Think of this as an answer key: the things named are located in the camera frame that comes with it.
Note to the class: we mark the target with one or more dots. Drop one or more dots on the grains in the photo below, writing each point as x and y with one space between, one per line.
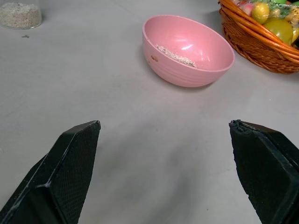
176 55

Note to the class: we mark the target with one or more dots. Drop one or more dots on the yellow plastic pear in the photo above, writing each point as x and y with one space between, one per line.
260 11

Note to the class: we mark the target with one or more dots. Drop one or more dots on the green plastic fruit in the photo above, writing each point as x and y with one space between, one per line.
281 1

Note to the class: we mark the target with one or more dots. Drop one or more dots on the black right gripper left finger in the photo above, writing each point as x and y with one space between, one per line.
60 172

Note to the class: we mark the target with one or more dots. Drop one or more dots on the orange wicker basket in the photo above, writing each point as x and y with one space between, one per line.
254 46

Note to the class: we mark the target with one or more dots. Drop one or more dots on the pink plastic peach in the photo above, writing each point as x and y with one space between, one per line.
246 7

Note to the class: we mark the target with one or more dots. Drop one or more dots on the plastic-wrapped fruit bundle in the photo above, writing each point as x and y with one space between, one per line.
285 11

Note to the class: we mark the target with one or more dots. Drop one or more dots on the pink plastic bowl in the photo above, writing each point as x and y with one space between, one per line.
187 51

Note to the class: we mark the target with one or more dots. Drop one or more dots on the glass jar of grains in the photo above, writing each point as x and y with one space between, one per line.
19 14

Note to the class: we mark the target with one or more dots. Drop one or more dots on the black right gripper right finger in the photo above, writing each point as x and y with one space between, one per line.
264 172

